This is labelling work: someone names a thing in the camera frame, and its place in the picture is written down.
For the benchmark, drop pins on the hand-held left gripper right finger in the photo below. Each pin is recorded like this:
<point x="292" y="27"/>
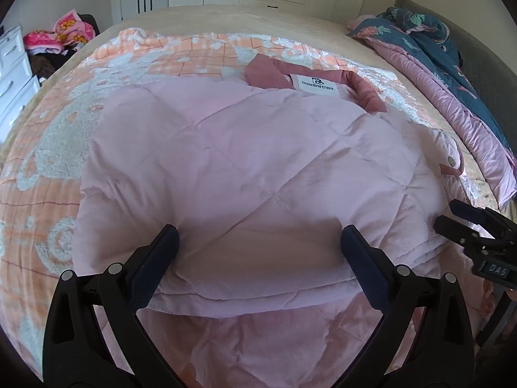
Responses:
<point x="361" y="258"/>

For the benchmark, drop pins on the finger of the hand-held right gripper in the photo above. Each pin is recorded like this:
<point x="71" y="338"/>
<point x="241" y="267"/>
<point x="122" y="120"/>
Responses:
<point x="460" y="230"/>
<point x="484" y="218"/>

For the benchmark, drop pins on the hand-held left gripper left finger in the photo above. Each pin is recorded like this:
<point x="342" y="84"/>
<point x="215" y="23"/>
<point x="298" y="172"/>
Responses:
<point x="157" y="258"/>

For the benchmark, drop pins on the pink quilted jacket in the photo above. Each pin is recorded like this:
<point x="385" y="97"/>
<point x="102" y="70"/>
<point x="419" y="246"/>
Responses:
<point x="242" y="169"/>

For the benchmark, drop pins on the dark clothes pile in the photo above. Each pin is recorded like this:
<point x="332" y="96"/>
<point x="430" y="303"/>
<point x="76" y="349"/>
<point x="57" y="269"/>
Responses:
<point x="48" y="62"/>

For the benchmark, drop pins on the orange plaid cloud blanket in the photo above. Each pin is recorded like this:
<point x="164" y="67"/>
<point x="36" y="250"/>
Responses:
<point x="52" y="141"/>

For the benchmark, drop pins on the grey upholstered headboard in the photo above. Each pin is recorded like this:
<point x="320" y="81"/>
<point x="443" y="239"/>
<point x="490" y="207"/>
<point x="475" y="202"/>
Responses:
<point x="484" y="48"/>

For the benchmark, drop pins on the blue floral pink quilt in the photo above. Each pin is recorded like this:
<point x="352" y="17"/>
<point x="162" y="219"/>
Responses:
<point x="424" y="40"/>

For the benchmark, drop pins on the white drawer cabinet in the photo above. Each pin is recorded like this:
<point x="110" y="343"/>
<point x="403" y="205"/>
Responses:
<point x="12" y="85"/>

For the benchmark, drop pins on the pink cartoon blanket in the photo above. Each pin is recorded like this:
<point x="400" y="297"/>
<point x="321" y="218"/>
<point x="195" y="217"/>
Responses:
<point x="68" y="28"/>

